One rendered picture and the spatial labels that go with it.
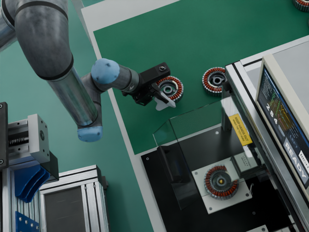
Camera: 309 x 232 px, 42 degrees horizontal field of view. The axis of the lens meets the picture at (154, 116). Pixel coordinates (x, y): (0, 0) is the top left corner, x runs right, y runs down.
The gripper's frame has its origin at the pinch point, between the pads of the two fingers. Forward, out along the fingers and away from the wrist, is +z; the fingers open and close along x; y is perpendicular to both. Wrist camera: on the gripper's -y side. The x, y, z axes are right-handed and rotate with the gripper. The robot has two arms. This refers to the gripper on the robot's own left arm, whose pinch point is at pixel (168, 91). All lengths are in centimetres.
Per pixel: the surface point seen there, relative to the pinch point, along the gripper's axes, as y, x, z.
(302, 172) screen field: -28, 55, -26
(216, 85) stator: -12.9, 4.1, 12.8
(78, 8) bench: 33, -100, 31
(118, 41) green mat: 8.7, -35.7, 2.4
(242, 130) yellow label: -19.5, 35.5, -18.0
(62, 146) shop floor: 90, -45, 43
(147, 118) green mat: 12.5, 3.0, 0.2
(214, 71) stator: -15.7, -0.6, 12.1
